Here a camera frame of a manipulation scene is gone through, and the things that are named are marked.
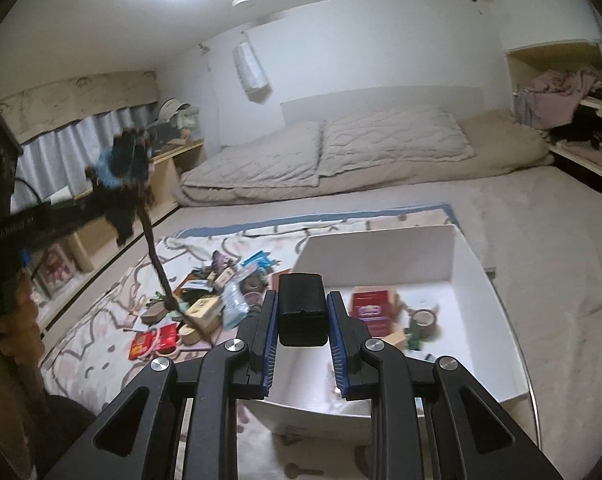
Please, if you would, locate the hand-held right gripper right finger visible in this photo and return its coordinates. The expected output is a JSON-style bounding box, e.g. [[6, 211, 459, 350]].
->
[[327, 290, 564, 480]]

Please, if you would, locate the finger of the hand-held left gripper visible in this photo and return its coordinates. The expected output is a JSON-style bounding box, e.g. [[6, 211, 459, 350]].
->
[[28, 194, 118, 249]]

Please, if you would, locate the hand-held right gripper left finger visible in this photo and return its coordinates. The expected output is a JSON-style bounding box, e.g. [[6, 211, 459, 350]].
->
[[46, 289, 280, 480]]

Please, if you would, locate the small black box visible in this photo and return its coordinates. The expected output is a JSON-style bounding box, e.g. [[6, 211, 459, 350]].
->
[[277, 272, 328, 347]]

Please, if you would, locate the face mask packet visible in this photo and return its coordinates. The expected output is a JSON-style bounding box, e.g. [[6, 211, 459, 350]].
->
[[221, 265, 262, 331]]

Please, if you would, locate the blue black fabric scrunchie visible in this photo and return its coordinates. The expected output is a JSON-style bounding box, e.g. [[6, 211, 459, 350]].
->
[[85, 129, 158, 247]]

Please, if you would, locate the beige printed box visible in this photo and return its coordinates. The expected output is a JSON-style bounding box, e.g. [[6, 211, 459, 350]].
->
[[183, 296, 222, 333]]

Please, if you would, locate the dark braided cord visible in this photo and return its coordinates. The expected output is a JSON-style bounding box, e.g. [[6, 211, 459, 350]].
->
[[137, 205, 188, 327]]

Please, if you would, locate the white storage box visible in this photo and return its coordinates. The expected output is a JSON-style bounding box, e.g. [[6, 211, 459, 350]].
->
[[241, 224, 530, 441]]

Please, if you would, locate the person's left forearm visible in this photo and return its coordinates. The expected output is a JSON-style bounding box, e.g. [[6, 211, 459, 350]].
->
[[0, 330, 99, 480]]

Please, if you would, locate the person's left hand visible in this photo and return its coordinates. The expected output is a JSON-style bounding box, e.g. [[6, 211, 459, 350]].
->
[[0, 275, 43, 361]]

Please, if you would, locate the pink printed box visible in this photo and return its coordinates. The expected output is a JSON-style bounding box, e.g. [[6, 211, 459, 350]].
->
[[36, 242, 77, 296]]

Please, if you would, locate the red flat box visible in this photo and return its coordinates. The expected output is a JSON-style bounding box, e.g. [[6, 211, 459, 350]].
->
[[351, 287, 397, 338]]

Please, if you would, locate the grey curtain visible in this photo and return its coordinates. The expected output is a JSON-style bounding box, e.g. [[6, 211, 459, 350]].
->
[[8, 105, 157, 216]]

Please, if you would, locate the blue packet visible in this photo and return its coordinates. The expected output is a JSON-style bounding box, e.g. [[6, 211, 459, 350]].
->
[[241, 251, 277, 273]]

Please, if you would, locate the printed play mat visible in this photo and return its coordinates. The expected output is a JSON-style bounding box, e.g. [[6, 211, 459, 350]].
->
[[36, 204, 456, 480]]

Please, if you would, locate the olive tape roll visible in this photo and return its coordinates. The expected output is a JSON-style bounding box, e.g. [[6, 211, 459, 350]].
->
[[408, 307, 444, 343]]

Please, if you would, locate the red snack packet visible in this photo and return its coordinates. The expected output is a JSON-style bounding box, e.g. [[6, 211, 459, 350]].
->
[[128, 324, 179, 361]]

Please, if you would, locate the brown leather card holder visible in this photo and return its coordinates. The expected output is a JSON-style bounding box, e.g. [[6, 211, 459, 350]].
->
[[141, 305, 169, 326]]

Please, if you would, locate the beige printed valance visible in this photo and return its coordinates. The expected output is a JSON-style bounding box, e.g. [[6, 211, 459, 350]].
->
[[0, 71, 161, 133]]

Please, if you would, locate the dark bag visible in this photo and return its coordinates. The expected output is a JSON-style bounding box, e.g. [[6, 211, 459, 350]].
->
[[148, 122, 182, 146]]

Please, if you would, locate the beige hat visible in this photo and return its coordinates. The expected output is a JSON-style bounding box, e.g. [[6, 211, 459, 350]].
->
[[158, 99, 192, 123]]

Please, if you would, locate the beige quilted pillow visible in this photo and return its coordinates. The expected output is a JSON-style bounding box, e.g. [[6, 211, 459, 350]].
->
[[181, 120, 327, 193], [318, 107, 474, 178]]

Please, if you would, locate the beige blanket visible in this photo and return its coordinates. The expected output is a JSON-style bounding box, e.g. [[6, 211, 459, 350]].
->
[[176, 110, 556, 206]]

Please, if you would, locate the alcove shelf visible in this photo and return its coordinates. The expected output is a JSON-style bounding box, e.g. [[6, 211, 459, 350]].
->
[[506, 42, 602, 196]]

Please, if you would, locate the dark clothes pile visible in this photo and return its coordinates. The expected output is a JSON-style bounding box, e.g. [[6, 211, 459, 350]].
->
[[548, 120, 602, 153]]

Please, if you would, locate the pink cloth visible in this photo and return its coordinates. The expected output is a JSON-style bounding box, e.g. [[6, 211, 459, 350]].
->
[[518, 65, 602, 128]]

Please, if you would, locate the white wrapped wall unit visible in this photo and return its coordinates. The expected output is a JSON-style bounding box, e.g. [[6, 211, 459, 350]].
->
[[232, 42, 271, 96]]

